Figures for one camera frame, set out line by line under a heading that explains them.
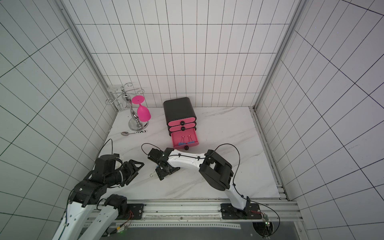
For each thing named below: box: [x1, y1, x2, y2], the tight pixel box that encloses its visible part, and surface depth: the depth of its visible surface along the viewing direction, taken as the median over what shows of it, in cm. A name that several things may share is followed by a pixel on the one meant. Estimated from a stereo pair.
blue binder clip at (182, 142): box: [177, 135, 187, 146], surface depth 100 cm
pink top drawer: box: [168, 117, 197, 127], surface depth 93 cm
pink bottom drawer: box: [171, 128, 200, 151], surface depth 100 cm
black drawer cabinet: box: [163, 97, 197, 136], surface depth 102 cm
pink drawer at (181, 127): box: [169, 123, 196, 132], surface depth 97 cm
